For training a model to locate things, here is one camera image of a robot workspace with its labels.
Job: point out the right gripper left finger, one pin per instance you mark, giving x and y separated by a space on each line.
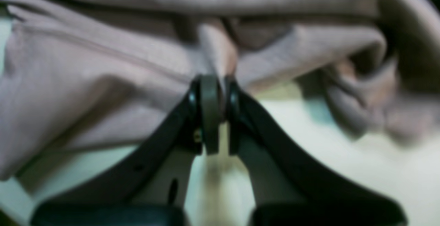
106 200

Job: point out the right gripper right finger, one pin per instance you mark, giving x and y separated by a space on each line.
290 186

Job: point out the mauve pink t-shirt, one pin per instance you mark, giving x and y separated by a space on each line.
85 73

